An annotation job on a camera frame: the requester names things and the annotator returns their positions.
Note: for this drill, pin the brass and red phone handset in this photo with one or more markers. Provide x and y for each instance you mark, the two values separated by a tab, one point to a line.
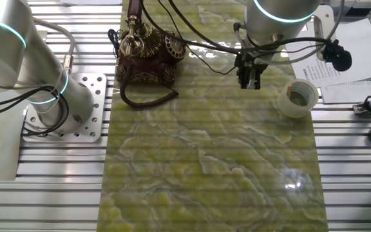
134	9

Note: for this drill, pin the green marble pattern mat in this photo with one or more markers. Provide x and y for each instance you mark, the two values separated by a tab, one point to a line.
205	161

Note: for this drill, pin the antique red rotary phone base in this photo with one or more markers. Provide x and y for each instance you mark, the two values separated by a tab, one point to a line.
147	66

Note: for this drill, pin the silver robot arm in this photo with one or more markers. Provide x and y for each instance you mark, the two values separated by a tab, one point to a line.
11	48

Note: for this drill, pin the paper sheet with table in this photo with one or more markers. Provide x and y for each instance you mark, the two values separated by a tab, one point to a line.
349	91

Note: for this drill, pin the wrist camera bracket black knob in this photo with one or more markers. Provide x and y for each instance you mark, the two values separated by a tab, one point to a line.
338	58

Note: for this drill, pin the clear packing tape roll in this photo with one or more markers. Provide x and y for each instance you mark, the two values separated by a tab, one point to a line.
283	103

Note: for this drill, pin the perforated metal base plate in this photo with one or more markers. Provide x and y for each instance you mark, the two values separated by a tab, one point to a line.
92	96

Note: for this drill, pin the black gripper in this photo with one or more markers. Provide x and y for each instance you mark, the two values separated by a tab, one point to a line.
253	61

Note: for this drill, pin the printed instruction paper sheet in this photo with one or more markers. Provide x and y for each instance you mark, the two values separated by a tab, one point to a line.
359	48

